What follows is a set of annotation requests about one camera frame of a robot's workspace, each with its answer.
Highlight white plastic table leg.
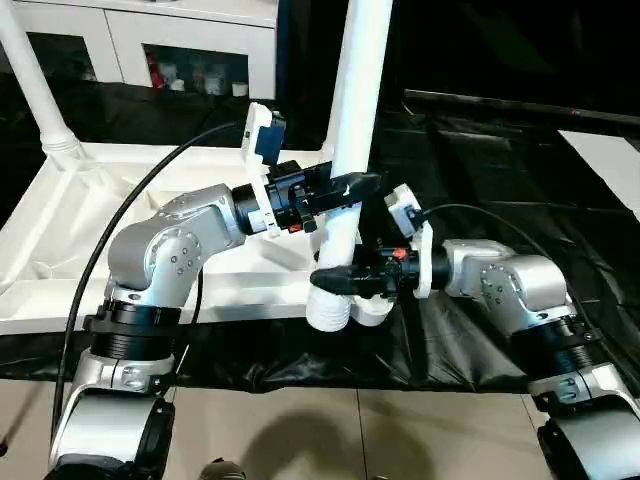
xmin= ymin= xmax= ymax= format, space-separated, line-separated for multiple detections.
xmin=0 ymin=0 xmax=86 ymax=173
xmin=304 ymin=0 xmax=396 ymax=333

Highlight white plastic table top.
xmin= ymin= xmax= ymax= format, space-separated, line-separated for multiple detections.
xmin=0 ymin=140 xmax=396 ymax=336

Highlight black plastic mat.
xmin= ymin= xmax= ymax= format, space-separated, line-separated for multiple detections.
xmin=0 ymin=78 xmax=640 ymax=393

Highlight small bottles behind glass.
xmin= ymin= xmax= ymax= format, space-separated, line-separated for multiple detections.
xmin=145 ymin=50 xmax=251 ymax=98

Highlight dark left robot foot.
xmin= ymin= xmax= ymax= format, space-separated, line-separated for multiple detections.
xmin=200 ymin=460 xmax=247 ymax=480

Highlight white cabinet with glass doors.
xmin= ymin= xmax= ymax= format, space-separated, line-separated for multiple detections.
xmin=0 ymin=0 xmax=279 ymax=101

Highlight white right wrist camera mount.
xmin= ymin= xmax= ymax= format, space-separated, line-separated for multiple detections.
xmin=385 ymin=183 xmax=436 ymax=301

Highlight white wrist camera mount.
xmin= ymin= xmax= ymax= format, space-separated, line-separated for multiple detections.
xmin=385 ymin=183 xmax=436 ymax=301
xmin=240 ymin=102 xmax=293 ymax=241

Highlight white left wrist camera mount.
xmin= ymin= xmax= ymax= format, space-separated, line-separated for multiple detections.
xmin=240 ymin=102 xmax=293 ymax=241

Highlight dark metal rail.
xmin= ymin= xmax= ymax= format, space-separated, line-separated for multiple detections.
xmin=404 ymin=90 xmax=640 ymax=127

